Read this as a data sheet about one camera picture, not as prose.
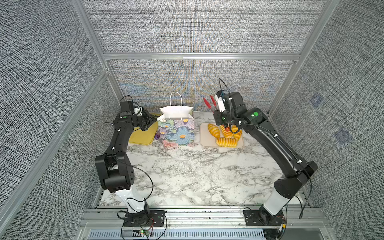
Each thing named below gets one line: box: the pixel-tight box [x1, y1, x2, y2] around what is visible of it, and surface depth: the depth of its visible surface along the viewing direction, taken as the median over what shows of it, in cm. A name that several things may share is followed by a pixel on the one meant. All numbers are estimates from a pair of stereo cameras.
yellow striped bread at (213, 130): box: [207, 123, 220, 138], surface depth 106 cm
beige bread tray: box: [199, 122, 244, 148], surface depth 107 cm
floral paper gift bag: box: [157, 91, 195, 149], surface depth 90 cm
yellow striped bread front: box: [216, 137, 238, 148], surface depth 100 cm
